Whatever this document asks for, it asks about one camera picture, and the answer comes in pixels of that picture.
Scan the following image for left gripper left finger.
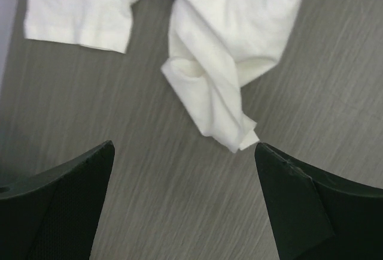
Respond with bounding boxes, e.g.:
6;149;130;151
1;141;115;259

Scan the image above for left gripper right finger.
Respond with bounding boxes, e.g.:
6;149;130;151
254;143;382;259

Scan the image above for white robot-print t-shirt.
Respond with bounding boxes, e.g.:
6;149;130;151
24;0;302;152

